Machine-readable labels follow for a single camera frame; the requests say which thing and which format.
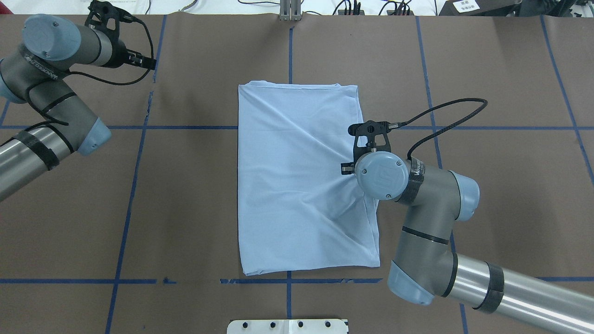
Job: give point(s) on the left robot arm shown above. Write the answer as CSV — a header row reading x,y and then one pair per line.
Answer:
x,y
35,75

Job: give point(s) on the light blue t-shirt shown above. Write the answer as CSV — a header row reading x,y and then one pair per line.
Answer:
x,y
296,210

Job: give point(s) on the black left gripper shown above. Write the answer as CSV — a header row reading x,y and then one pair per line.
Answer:
x,y
121,52

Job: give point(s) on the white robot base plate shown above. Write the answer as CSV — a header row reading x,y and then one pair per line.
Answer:
x,y
289,326

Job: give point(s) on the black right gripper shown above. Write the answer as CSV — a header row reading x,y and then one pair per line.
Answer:
x,y
345,168

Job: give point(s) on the black usb hub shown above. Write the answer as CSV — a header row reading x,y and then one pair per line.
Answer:
x,y
348,8

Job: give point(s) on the aluminium frame post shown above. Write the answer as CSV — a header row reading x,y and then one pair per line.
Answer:
x,y
290,10

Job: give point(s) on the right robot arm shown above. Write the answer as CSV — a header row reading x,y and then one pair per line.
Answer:
x,y
425,266

